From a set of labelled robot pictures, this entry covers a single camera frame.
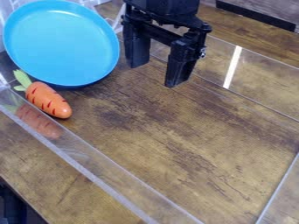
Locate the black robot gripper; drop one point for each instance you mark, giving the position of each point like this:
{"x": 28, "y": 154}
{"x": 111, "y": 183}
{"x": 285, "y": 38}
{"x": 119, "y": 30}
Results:
{"x": 145, "y": 17}

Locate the blue round tray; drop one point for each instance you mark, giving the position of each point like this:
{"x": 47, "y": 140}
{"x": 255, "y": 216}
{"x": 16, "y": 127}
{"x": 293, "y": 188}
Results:
{"x": 62, "y": 43}

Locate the orange toy carrot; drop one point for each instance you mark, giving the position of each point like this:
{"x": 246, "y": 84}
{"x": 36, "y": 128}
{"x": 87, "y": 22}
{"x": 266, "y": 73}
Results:
{"x": 42, "y": 96}

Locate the black bar at table edge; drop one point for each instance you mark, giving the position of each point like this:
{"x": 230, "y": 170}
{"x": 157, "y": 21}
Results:
{"x": 277, "y": 22}

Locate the clear acrylic back wall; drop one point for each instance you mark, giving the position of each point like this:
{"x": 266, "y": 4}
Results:
{"x": 237, "y": 76}

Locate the clear acrylic wall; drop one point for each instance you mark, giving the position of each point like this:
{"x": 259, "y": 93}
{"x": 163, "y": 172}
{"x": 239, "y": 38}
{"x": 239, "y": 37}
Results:
{"x": 237, "y": 76}
{"x": 282, "y": 208}
{"x": 153, "y": 207}

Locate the clear acrylic front wall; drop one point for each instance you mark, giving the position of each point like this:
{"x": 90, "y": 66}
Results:
{"x": 153, "y": 207}

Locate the clear acrylic right wall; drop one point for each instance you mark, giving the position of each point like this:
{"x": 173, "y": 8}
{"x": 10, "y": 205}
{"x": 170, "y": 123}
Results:
{"x": 282, "y": 208}

